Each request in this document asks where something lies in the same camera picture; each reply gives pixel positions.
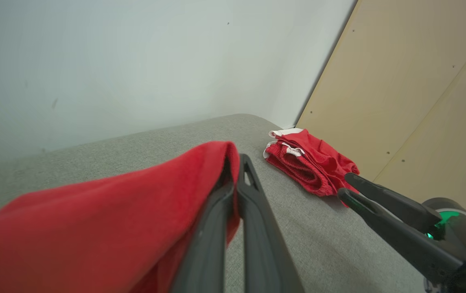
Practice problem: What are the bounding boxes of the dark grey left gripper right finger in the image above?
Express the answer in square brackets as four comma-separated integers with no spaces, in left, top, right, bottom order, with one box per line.
[237,154,304,293]

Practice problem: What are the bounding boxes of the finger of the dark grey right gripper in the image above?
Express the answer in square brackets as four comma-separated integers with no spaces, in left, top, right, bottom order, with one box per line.
[345,173,443,234]
[337,188,466,283]

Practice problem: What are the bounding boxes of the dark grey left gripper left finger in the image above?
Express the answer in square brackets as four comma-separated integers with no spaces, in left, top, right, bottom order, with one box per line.
[171,157,235,293]

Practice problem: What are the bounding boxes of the red shorts with white trim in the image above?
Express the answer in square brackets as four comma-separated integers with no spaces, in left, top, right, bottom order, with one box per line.
[263,128,360,207]

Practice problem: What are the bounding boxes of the red jersey with printed lettering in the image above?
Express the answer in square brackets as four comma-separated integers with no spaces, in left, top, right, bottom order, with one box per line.
[0,141,241,293]

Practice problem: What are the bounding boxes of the beige plywood panel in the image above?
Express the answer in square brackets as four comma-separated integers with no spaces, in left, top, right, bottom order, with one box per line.
[373,28,466,222]
[296,0,466,181]

